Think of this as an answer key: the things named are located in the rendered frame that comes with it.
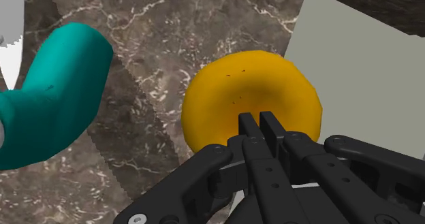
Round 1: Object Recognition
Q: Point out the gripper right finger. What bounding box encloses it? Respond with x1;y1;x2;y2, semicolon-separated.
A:
259;111;425;224

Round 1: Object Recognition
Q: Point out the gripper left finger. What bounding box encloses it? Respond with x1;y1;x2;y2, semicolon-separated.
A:
112;112;311;224

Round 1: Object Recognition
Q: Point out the yellow round object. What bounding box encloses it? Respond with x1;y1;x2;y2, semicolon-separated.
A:
180;50;324;154

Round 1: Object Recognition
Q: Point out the teal curved object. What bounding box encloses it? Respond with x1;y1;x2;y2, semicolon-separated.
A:
0;22;114;171

